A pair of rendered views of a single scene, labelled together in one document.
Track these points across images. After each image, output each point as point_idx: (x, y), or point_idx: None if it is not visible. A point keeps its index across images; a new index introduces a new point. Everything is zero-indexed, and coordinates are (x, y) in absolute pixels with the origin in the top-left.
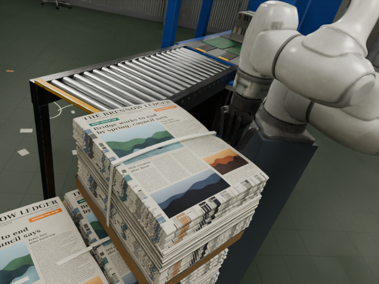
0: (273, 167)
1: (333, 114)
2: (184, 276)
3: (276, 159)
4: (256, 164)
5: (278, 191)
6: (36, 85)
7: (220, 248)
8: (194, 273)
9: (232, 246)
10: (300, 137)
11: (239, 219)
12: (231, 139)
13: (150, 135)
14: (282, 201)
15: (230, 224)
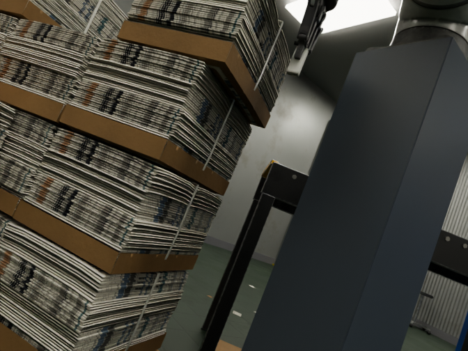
0: (371, 90)
1: None
2: (148, 38)
3: (375, 76)
4: (347, 90)
5: (384, 142)
6: (261, 178)
7: (192, 40)
8: (157, 49)
9: (288, 299)
10: (423, 40)
11: (221, 5)
12: (308, 44)
13: None
14: (395, 170)
15: (207, 1)
